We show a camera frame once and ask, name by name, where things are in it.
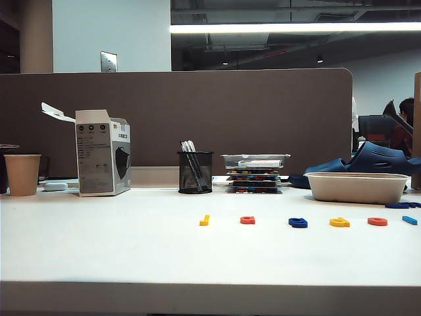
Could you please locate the black mesh pen holder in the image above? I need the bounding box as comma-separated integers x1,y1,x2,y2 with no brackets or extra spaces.
177,151,214,194

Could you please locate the clear plastic tray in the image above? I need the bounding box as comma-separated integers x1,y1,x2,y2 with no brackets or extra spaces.
219,153,291,171

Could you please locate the brown fabric desk partition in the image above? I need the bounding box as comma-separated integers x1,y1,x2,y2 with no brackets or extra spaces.
0,68,353,177

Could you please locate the white black marker pen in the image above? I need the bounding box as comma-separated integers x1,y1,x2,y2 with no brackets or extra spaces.
237,160,284,169

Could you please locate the navy blue foam slipper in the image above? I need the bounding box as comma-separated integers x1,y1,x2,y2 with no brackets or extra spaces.
345,141,421,177
288,157,350,190

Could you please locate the white grey mask box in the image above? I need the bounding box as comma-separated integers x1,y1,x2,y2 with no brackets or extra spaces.
41,101,132,198

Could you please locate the beige rectangular tray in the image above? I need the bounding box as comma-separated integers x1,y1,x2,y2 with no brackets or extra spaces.
304,171,412,205

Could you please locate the white earbud case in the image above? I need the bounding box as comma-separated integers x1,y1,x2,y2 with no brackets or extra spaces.
43,181,69,192

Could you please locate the black computer monitor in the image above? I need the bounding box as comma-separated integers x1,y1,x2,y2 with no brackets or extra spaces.
357,115,395,143

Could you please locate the black office chair back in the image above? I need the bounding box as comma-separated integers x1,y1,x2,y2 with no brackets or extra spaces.
382,100,414,136

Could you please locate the tan paper cup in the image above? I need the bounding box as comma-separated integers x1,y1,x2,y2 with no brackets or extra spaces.
3,153,42,197

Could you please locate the seated person red top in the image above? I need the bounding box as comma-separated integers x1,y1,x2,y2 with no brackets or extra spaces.
389,97,416,158

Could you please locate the beige partition base rail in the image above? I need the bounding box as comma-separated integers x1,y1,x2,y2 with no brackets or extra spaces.
130,166,181,188

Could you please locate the silver wall plate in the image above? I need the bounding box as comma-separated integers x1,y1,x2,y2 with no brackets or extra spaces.
100,51,118,72

